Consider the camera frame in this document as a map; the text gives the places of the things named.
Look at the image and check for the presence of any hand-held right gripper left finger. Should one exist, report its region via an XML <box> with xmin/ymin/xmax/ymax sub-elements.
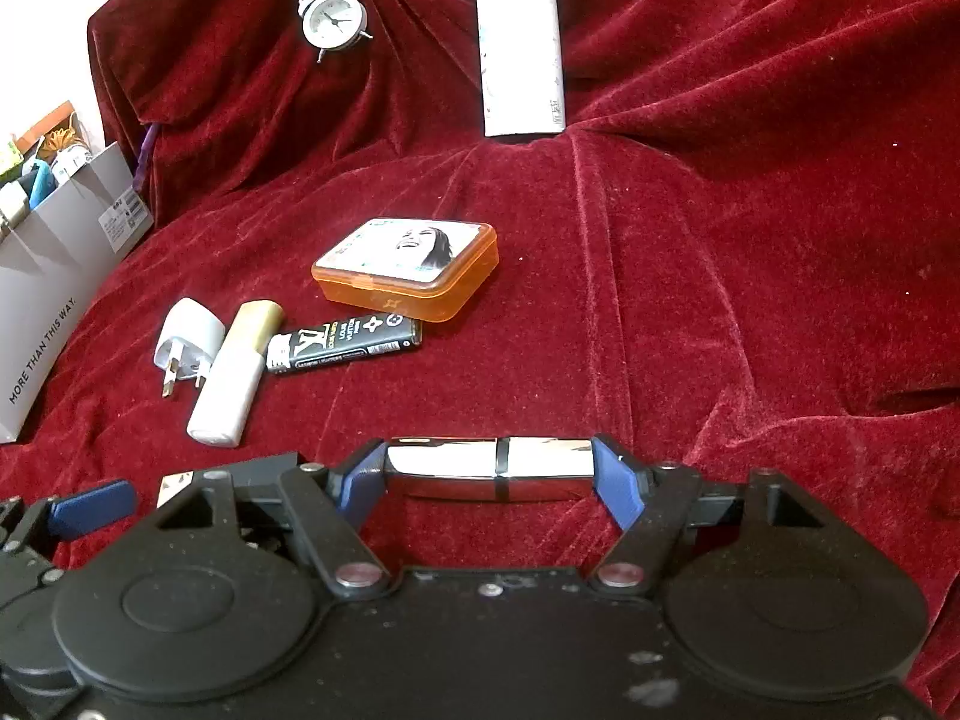
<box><xmin>154</xmin><ymin>441</ymin><xmax>391</xmax><ymax>601</ymax></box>

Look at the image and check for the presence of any grey cardboard box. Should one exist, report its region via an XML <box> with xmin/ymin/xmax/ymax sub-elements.
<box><xmin>0</xmin><ymin>101</ymin><xmax>155</xmax><ymax>445</ymax></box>

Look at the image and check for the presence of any purple ribbon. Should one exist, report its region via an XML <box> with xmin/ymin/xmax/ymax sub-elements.
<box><xmin>133</xmin><ymin>124</ymin><xmax>160</xmax><ymax>188</ymax></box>

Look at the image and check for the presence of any red velvet cloth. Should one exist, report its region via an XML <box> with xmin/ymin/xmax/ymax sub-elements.
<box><xmin>0</xmin><ymin>0</ymin><xmax>960</xmax><ymax>713</ymax></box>

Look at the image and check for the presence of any white alarm clock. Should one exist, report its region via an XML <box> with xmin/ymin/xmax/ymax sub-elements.
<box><xmin>298</xmin><ymin>0</ymin><xmax>374</xmax><ymax>65</ymax></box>

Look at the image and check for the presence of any white printed thermos bottle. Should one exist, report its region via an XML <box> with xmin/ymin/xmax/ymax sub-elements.
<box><xmin>476</xmin><ymin>0</ymin><xmax>565</xmax><ymax>140</ymax></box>

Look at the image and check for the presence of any white plug adapter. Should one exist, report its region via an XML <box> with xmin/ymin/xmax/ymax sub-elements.
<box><xmin>154</xmin><ymin>298</ymin><xmax>227</xmax><ymax>398</ymax></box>

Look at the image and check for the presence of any black printed lighter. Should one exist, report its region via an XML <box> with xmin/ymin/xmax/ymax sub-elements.
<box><xmin>266</xmin><ymin>313</ymin><xmax>422</xmax><ymax>374</ymax></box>

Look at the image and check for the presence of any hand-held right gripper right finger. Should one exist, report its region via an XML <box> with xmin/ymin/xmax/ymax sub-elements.
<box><xmin>589</xmin><ymin>433</ymin><xmax>826</xmax><ymax>597</ymax></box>

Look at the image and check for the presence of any silver metal lighter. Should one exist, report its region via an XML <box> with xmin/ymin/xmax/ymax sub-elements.
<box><xmin>382</xmin><ymin>435</ymin><xmax>601</xmax><ymax>503</ymax></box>

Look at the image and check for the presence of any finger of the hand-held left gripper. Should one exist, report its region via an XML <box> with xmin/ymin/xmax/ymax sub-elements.
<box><xmin>225</xmin><ymin>454</ymin><xmax>305</xmax><ymax>485</ymax></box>
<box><xmin>30</xmin><ymin>481</ymin><xmax>137</xmax><ymax>541</ymax></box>

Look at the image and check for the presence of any orange plastic case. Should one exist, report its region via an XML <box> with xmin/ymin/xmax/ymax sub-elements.
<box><xmin>311</xmin><ymin>217</ymin><xmax>500</xmax><ymax>327</ymax></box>

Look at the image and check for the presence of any orange packet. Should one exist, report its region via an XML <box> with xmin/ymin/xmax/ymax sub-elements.
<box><xmin>15</xmin><ymin>101</ymin><xmax>91</xmax><ymax>160</ymax></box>

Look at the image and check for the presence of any white tube with gold cap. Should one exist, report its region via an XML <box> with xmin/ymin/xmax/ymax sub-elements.
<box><xmin>186</xmin><ymin>301</ymin><xmax>286</xmax><ymax>449</ymax></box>

